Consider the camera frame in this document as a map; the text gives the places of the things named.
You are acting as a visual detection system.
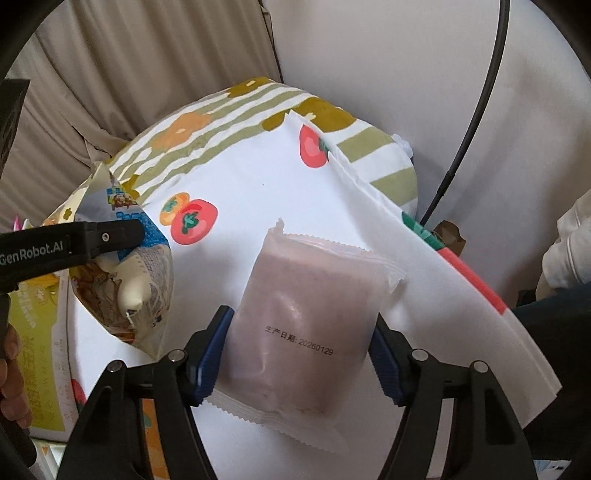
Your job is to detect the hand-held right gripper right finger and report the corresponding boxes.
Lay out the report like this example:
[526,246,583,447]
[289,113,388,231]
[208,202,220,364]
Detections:
[367,314,536,480]

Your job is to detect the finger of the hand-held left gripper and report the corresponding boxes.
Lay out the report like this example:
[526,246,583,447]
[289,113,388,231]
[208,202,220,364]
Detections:
[69,218,147,261]

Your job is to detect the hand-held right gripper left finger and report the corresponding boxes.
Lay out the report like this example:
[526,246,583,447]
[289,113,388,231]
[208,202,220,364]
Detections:
[55,305,235,480]

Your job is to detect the blue and white snack bag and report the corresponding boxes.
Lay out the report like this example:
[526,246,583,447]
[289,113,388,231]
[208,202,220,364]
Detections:
[46,161,175,361]

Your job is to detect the translucent pink pastry packet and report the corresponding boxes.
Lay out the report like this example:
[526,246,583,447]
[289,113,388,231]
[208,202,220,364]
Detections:
[213,217,407,455]

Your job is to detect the green cardboard box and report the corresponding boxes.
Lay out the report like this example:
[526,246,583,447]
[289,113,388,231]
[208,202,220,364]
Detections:
[9,270,81,432]

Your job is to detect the person's left hand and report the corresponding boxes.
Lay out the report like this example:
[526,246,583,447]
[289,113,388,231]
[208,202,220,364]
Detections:
[0,318,34,428]

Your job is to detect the brown paper object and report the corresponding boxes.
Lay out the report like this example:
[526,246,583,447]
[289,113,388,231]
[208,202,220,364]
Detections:
[434,220,467,256]

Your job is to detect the floral striped quilt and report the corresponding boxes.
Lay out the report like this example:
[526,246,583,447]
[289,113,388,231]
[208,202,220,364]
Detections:
[46,76,419,227]

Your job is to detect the white fruit print cloth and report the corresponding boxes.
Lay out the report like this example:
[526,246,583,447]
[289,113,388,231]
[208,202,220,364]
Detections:
[69,111,561,480]

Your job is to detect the beige curtain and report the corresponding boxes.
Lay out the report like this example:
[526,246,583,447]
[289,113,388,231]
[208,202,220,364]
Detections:
[0,0,282,232]

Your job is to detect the person's dark pants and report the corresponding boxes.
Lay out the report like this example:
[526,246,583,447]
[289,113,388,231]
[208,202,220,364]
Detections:
[512,293,591,462]

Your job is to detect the person's white top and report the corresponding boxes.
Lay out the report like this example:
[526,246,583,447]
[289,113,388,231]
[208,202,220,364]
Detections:
[540,189,591,298]

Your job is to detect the black cable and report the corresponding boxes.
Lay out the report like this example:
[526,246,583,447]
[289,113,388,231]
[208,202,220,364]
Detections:
[418,0,511,227]

